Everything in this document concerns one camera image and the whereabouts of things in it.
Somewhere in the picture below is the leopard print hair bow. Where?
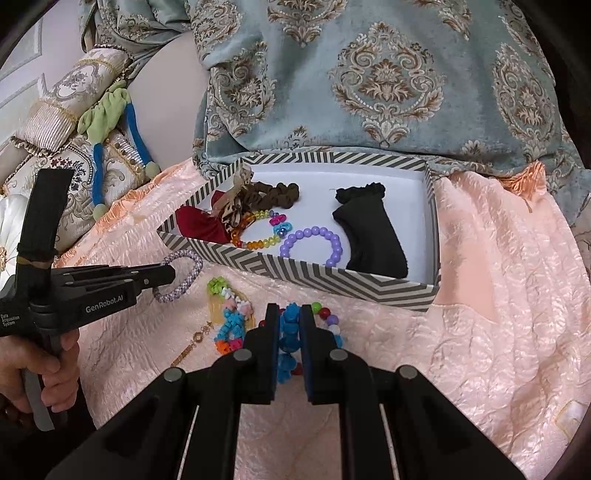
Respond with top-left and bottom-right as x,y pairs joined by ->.
210,166 -> 259,236

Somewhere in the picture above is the black scrunchie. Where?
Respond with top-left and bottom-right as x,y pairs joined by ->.
335,184 -> 386,204

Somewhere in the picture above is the person's left hand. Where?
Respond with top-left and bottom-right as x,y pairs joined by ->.
0,330 -> 81,414

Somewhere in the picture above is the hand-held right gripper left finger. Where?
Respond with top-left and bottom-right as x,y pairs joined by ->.
46,303 -> 281,480

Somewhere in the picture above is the turquoise pink bead hair tie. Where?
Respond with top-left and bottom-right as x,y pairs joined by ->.
268,211 -> 294,237

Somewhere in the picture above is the multicolour round bead bracelet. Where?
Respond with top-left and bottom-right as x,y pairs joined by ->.
259,302 -> 345,374

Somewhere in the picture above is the floral patterned cloth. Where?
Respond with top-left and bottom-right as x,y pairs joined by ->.
561,185 -> 591,259

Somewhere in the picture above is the white shell shaped cushion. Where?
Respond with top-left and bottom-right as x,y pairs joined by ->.
0,194 -> 31,287

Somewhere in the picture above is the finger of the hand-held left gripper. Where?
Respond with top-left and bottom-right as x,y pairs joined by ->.
69,276 -> 177,302
51,262 -> 177,283

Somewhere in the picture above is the striped cardboard box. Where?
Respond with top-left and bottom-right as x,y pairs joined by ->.
156,150 -> 441,313

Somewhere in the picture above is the orange yellow crystal bracelet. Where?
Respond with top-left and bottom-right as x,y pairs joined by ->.
228,209 -> 284,252

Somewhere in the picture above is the lilac rhinestone bracelet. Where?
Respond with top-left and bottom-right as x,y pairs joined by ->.
152,250 -> 205,304

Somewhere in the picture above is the pink quilted bedspread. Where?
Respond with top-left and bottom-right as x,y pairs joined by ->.
53,159 -> 591,480

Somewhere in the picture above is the colourful flower bead bracelet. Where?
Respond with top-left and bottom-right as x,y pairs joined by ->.
206,277 -> 257,356

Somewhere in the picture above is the green blue plush toy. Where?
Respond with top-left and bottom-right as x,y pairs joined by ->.
78,88 -> 160,222

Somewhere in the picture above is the cream bolster pillow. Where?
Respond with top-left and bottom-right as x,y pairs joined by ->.
14,46 -> 132,153

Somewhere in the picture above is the beige smooth cushion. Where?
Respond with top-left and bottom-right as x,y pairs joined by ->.
139,32 -> 213,171

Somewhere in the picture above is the blue bead bracelet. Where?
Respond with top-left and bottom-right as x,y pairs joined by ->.
277,302 -> 345,384

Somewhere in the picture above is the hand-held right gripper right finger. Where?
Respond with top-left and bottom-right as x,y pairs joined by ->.
298,305 -> 525,480

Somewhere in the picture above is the teal damask cushion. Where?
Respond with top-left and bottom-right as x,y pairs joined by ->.
78,0 -> 585,185

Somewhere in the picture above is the red satin hair bow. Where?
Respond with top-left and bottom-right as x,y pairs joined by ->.
174,189 -> 232,244

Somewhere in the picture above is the cream floral cushion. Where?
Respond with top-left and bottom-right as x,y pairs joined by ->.
0,134 -> 153,254

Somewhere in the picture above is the black knit headband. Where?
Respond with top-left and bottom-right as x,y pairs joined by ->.
331,198 -> 409,279

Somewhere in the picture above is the purple bead bracelet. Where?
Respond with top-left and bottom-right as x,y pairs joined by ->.
278,225 -> 345,268

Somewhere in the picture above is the brown scrunchie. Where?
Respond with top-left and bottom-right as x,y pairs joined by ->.
238,180 -> 301,208

